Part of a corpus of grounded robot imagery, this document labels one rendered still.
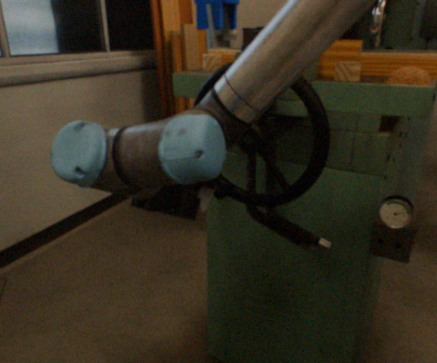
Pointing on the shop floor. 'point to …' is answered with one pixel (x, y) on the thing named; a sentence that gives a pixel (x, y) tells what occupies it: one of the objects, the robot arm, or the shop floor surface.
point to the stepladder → (218, 21)
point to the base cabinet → (295, 268)
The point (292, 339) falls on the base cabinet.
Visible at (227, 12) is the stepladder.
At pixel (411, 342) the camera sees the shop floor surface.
